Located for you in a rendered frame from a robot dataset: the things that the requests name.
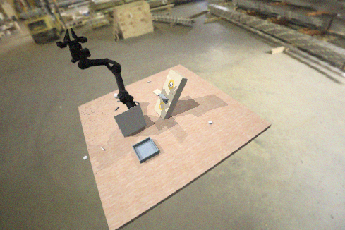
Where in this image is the beige service panel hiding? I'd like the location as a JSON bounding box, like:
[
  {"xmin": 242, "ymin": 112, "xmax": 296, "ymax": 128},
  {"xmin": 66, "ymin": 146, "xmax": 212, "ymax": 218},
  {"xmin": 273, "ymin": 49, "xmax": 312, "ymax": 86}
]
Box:
[{"xmin": 154, "ymin": 70, "xmax": 188, "ymax": 120}]

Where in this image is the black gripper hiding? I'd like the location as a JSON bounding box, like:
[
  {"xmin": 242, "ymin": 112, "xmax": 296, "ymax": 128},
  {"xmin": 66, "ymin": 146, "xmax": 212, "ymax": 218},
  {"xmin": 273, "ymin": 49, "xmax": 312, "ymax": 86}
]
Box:
[{"xmin": 56, "ymin": 28, "xmax": 87, "ymax": 54}]

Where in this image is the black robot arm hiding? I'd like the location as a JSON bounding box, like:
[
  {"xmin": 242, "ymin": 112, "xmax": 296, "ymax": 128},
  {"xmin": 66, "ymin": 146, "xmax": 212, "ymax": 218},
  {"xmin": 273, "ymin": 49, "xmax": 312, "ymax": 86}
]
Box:
[{"xmin": 70, "ymin": 42, "xmax": 136, "ymax": 109}]

